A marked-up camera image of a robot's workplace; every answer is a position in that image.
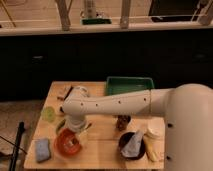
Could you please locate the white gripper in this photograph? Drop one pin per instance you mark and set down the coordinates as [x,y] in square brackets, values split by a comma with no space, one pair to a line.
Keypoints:
[76,123]

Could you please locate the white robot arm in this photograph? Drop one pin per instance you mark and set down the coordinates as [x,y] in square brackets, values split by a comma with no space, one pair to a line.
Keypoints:
[187,111]

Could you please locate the red bowl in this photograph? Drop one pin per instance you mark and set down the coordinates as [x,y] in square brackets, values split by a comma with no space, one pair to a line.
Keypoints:
[67,144]

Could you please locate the black bowl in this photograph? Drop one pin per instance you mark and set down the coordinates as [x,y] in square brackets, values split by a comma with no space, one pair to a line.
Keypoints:
[124,139]

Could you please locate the green vegetable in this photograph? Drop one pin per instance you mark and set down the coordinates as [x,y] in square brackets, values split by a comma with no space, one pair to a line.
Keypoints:
[60,125]

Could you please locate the green plastic cup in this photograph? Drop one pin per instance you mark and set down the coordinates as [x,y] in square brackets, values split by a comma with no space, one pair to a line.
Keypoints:
[48,114]

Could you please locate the brown small object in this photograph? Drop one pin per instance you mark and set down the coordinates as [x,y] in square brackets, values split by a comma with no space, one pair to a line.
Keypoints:
[122,122]

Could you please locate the blue sponge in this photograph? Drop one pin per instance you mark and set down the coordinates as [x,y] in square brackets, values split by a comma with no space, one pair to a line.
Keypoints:
[42,151]

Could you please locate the green tray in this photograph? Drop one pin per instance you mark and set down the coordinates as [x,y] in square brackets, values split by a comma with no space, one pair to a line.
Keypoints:
[118,84]

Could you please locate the black pole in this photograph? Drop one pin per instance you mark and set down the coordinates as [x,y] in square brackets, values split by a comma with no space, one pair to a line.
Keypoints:
[16,147]

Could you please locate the grey cloth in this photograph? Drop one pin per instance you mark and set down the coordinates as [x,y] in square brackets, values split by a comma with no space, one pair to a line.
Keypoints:
[132,148]

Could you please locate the green box on shelf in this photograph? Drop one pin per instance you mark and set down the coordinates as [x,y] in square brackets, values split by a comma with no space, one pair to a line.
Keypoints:
[94,21]

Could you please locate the black monitor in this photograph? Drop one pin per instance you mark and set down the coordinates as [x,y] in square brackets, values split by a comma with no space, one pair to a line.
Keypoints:
[173,10]

